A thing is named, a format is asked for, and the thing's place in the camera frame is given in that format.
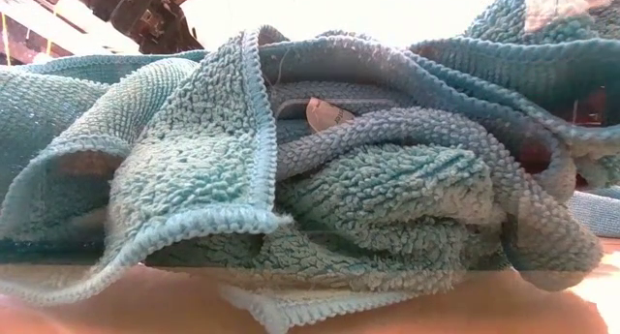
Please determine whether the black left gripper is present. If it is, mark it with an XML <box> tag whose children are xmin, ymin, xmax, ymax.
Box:
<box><xmin>26</xmin><ymin>0</ymin><xmax>205</xmax><ymax>55</ymax></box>

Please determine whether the blue cloth in clear container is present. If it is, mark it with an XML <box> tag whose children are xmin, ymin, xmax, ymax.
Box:
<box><xmin>0</xmin><ymin>236</ymin><xmax>620</xmax><ymax>334</ymax></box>

